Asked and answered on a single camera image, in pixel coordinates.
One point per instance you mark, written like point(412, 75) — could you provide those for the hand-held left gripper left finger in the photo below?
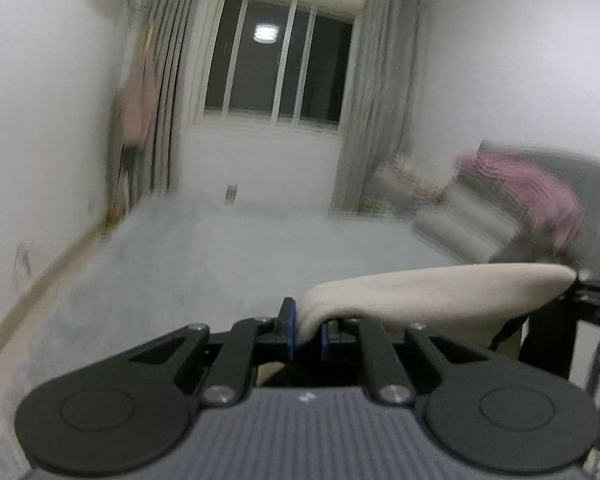
point(288, 327)

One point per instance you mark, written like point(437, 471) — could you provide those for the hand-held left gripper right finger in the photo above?
point(325, 342)

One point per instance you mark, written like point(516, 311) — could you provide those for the cream black-sleeved bear shirt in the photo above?
point(430, 295)

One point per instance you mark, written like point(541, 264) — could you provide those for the grey bed blanket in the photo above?
point(205, 270)

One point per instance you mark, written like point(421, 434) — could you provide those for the grey padded headboard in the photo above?
point(595, 180)

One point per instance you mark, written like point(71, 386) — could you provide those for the pink pillow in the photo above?
point(535, 190)

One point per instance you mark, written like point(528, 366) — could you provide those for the grey folded quilt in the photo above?
point(460, 220)

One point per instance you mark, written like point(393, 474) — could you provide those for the floral cloth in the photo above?
point(420, 180)

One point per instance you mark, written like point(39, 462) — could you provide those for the grey star curtain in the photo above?
point(375, 100)
point(170, 85)

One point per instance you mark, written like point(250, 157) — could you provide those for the pink hanging garment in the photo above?
point(137, 100)

